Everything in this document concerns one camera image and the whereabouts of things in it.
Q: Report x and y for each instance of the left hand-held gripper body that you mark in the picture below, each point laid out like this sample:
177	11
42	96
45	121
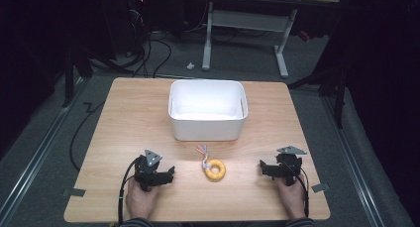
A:
147	174

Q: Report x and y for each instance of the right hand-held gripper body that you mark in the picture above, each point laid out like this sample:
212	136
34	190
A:
290	164

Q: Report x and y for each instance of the white plastic bin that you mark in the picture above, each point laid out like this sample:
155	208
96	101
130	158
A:
207	126

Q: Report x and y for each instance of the person's left hand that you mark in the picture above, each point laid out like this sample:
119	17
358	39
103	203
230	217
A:
140	202

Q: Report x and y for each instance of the person's right hand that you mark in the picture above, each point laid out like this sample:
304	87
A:
292	200

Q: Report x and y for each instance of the grey tape piece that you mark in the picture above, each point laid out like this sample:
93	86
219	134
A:
74	192
320	187

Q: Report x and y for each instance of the black metal stand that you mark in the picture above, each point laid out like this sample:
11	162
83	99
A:
338	98
69	78

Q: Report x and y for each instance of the small white floor scrap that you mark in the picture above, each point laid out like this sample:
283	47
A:
190	65

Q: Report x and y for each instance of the small red object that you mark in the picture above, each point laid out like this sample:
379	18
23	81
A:
304	35

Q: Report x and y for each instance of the desk with white legs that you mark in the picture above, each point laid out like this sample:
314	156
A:
247	20

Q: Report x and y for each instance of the metal floor rail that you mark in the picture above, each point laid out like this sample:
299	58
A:
39	154
353	161

